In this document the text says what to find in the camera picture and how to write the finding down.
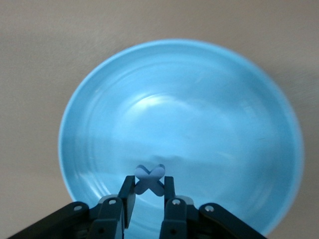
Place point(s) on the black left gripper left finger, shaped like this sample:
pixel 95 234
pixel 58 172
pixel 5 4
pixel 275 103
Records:
pixel 107 219

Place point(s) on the blue foam letter x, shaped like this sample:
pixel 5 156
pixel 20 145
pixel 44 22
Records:
pixel 149 183

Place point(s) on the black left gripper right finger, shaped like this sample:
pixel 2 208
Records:
pixel 177 219

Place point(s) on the blue plate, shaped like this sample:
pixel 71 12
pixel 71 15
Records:
pixel 174 112

